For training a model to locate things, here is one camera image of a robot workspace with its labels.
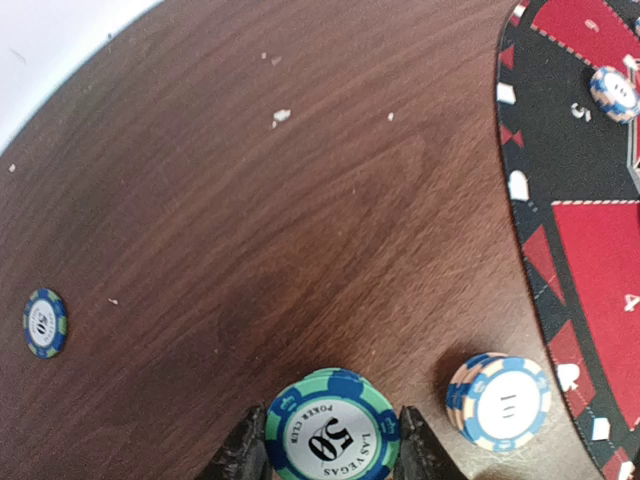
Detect single green chip on table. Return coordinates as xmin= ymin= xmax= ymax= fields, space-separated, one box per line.
xmin=22 ymin=288 xmax=67 ymax=359

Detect white chips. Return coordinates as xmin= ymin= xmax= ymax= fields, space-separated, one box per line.
xmin=589 ymin=66 xmax=639 ymax=124

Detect green white chip stack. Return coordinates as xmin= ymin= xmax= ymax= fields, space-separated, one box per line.
xmin=265 ymin=369 xmax=400 ymax=479

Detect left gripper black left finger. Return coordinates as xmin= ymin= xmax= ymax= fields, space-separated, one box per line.
xmin=197 ymin=405 xmax=270 ymax=480

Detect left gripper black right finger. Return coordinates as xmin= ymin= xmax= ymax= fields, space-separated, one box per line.
xmin=397 ymin=406 xmax=467 ymax=480

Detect white grey chip stack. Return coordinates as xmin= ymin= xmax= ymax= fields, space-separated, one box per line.
xmin=446 ymin=352 xmax=552 ymax=453

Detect round red black poker mat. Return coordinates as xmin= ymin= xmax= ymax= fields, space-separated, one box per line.
xmin=496 ymin=1 xmax=639 ymax=479

